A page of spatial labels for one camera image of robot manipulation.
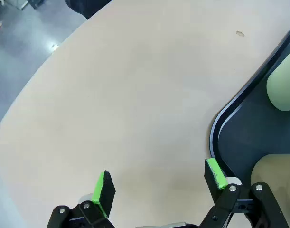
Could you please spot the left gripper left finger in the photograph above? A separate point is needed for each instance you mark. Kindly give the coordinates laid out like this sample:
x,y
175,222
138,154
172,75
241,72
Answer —
x,y
104,194

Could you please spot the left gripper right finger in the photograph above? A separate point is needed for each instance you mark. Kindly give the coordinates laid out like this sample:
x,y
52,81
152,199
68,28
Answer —
x,y
220,199

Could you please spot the brown tall cup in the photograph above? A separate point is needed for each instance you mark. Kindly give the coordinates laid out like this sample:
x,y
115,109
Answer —
x,y
273,171

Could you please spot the pale green tall cup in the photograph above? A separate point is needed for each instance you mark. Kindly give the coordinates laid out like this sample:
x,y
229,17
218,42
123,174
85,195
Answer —
x,y
282,90

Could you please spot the black plastic serving tray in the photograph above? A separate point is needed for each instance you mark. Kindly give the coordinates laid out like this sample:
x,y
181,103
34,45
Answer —
x,y
244,133

